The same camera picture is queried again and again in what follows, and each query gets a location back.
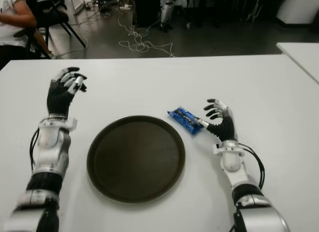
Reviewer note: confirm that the blue Oreo cookie packet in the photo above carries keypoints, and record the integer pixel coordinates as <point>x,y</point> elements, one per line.
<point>183,118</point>

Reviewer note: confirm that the black chair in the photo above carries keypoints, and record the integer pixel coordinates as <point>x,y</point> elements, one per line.
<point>53,16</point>

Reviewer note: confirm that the white side table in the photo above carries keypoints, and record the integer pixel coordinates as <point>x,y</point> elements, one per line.
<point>304,55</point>

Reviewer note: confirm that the round dark brown tray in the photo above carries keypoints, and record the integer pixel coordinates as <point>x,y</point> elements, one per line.
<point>135,159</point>

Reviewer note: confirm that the silver humanoid robot legs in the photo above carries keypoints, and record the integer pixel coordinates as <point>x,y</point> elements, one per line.
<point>165,12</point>

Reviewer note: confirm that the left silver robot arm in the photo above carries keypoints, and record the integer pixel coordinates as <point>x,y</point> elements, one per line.
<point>49,147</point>

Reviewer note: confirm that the seated person in white shirt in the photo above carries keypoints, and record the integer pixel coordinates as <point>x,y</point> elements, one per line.
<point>10,30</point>

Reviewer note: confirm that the white framed board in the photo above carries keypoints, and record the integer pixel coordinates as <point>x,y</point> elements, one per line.
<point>78,2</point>

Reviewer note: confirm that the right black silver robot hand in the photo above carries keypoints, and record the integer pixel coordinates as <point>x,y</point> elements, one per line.
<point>225,128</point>

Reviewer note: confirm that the white curved panel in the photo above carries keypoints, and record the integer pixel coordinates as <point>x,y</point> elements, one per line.
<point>299,7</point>

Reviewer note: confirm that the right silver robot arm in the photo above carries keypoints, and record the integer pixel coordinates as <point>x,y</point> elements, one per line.
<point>249,192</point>

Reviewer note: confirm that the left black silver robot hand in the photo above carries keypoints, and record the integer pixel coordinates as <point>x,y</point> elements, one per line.
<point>58,99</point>

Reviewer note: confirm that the tall black cabinet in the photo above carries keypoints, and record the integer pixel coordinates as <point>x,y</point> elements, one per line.
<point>147,10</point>

